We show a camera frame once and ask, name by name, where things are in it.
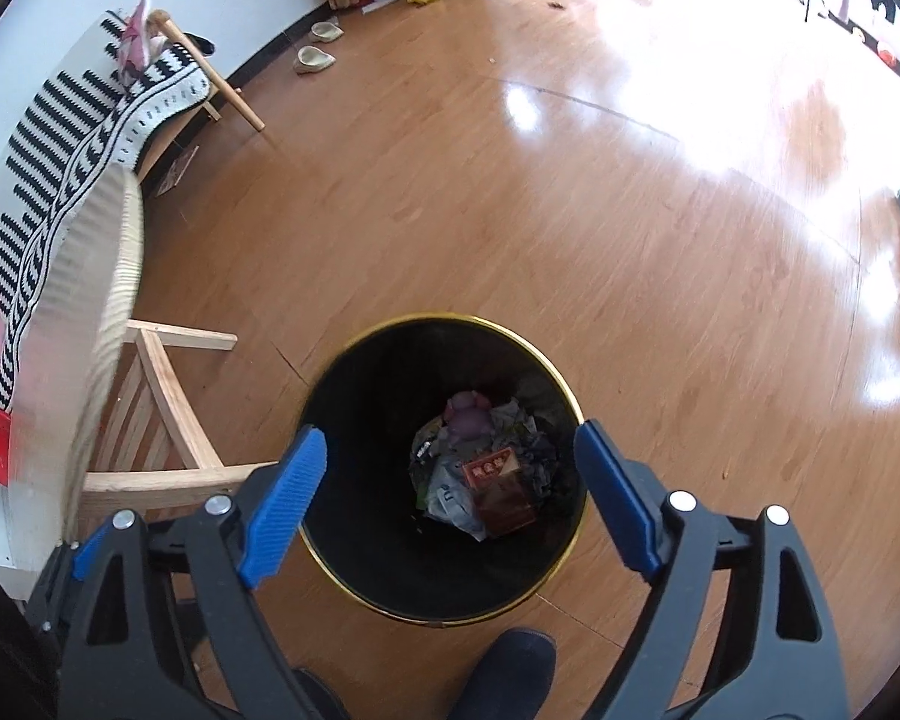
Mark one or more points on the red cardboard box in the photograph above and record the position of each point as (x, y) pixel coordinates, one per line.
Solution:
(499, 491)

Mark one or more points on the blue white wrapper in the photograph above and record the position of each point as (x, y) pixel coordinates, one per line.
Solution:
(450, 499)

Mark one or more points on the booklet under sofa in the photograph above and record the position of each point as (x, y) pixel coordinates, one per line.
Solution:
(178, 172)

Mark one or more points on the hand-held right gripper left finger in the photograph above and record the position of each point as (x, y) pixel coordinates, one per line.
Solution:
(285, 502)

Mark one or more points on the black bin with gold rim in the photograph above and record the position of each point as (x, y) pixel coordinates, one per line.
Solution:
(360, 405)

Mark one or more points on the beige slipper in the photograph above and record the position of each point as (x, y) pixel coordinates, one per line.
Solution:
(313, 60)
(326, 31)

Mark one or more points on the striped black white sofa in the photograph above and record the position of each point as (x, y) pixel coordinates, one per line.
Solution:
(60, 127)

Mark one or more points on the person's dark blue shoe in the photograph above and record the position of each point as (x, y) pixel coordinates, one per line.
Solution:
(506, 675)

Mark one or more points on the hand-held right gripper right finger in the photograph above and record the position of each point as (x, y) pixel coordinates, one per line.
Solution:
(619, 502)

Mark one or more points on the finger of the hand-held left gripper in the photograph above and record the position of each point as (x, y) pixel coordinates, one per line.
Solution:
(82, 559)

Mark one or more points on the wooden table leg frame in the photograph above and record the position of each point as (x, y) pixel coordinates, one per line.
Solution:
(165, 390)

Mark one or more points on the pink printed cushion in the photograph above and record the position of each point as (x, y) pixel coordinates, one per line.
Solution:
(139, 41)

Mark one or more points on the wooden sofa frame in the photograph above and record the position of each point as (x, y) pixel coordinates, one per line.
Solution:
(221, 86)

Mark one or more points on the white cabinet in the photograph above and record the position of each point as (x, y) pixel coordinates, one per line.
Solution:
(22, 555)

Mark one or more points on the grey green wrapper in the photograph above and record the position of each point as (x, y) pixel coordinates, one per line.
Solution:
(514, 424)

